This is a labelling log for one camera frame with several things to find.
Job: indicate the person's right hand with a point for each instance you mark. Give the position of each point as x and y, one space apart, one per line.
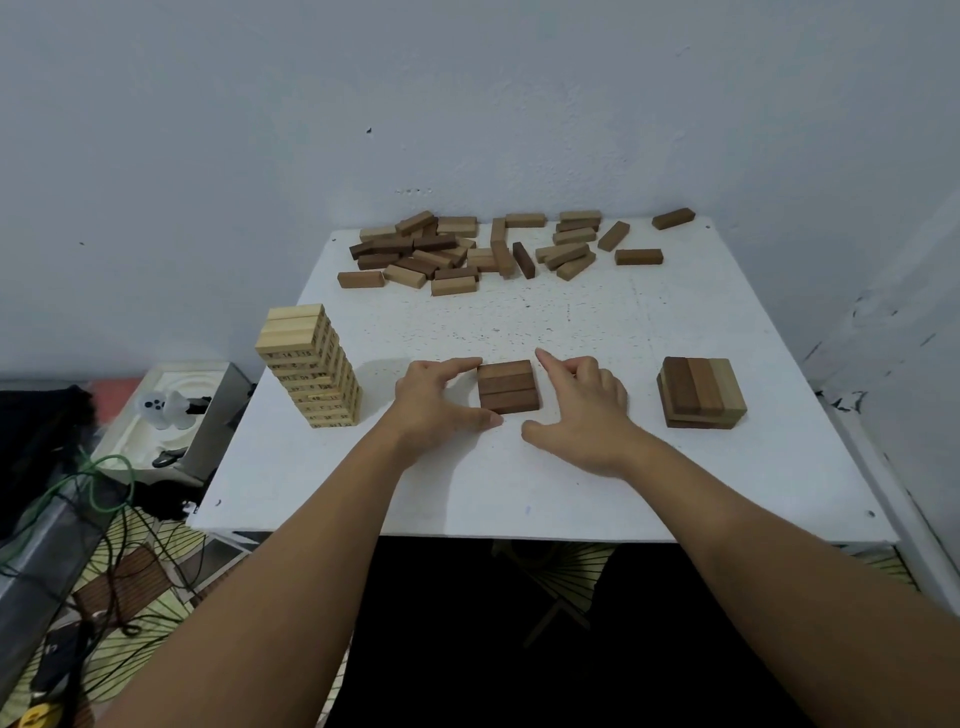
592 427

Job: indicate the person's left hand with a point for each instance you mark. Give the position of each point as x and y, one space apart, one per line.
424 409

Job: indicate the person's left thumb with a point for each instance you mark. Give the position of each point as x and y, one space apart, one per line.
476 421

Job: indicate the person's right thumb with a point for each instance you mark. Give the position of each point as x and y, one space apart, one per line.
546 437

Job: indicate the dark brown wooden block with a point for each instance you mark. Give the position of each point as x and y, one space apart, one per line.
506 369
511 403
508 385

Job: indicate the person's right forearm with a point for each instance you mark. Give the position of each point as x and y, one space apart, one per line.
787 592

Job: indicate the person's left forearm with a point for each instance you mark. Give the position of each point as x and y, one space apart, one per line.
285 585

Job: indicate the small stack of mixed blocks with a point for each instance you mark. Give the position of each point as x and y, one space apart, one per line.
701 390

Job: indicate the pile of loose wooden blocks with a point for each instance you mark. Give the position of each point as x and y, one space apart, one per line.
442 251

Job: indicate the tower of light wooden blocks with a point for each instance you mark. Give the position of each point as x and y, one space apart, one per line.
311 367

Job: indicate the white foam box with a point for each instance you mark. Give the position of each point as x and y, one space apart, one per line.
202 405

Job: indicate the white toy figure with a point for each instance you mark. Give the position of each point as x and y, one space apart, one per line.
161 409

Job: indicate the leaf patterned floor mat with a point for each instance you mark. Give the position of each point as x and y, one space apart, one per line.
150 592

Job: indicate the black cloth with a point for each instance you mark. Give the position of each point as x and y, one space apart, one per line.
37 442

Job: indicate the yellow round object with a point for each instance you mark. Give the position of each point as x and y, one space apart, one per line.
34 718

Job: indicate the grey metal rail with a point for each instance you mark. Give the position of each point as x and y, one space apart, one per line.
37 570

